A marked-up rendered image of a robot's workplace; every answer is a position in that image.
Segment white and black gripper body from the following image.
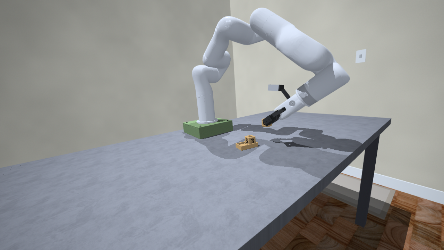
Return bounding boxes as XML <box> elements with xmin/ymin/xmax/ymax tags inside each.
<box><xmin>274</xmin><ymin>89</ymin><xmax>310</xmax><ymax>120</ymax></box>

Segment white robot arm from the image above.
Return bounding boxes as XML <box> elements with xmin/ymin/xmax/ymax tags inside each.
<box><xmin>192</xmin><ymin>8</ymin><xmax>350</xmax><ymax>124</ymax></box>

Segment tan wooden tray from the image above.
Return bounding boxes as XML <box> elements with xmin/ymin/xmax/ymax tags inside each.
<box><xmin>236</xmin><ymin>141</ymin><xmax>258</xmax><ymax>151</ymax></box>

